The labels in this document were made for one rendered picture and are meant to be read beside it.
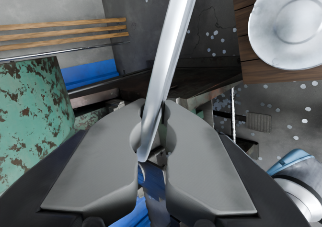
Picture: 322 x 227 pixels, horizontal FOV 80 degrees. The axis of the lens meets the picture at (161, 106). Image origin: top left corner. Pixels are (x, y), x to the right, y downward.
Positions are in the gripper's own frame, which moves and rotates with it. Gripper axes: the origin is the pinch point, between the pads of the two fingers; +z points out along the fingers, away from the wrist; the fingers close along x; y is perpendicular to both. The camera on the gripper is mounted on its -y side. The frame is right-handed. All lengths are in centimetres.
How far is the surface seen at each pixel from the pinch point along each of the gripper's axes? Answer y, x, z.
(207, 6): -3, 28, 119
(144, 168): 50, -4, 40
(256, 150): 73, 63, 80
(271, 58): 10, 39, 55
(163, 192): 53, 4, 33
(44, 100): 12.6, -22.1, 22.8
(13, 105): 10.1, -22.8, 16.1
